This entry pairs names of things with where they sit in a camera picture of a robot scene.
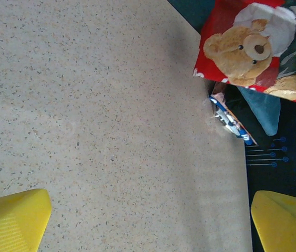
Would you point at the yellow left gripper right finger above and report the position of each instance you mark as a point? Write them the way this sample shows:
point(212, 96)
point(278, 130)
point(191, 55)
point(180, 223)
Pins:
point(284, 225)

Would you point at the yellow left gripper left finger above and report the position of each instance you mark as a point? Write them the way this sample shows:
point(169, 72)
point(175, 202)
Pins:
point(8, 223)

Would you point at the red bear print t-shirt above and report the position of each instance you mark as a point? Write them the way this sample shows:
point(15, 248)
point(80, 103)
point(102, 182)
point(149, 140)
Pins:
point(237, 52)

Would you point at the grey-blue folded t-shirt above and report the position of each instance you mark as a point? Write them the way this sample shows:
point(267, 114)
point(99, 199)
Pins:
point(266, 113)

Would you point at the blue white printed folded t-shirt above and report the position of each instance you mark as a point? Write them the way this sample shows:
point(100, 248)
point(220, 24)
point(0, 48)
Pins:
point(229, 120)

